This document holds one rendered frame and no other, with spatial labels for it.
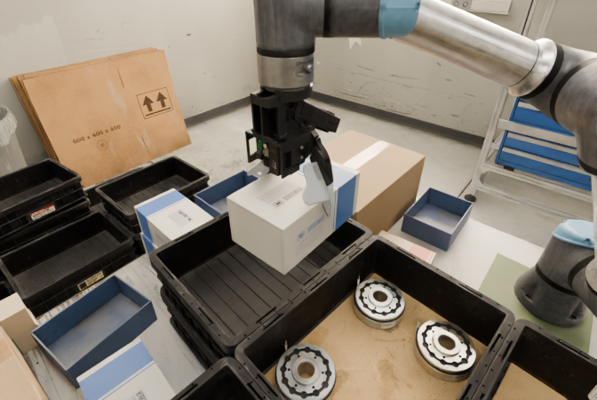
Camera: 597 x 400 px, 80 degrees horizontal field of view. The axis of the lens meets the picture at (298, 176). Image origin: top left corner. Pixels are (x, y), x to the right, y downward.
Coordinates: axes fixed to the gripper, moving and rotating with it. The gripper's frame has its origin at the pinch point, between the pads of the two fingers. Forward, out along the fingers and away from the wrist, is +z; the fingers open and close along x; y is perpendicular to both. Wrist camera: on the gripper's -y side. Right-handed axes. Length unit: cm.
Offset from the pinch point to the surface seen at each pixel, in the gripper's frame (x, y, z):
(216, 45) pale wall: -258, -184, 43
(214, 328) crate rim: -2.8, 18.4, 18.3
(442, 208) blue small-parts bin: 7, -70, 41
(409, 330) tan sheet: 20.8, -9.8, 28.4
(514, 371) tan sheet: 39, -14, 28
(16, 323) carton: -45, 40, 32
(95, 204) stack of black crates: -157, -11, 84
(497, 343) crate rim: 34.3, -9.2, 18.4
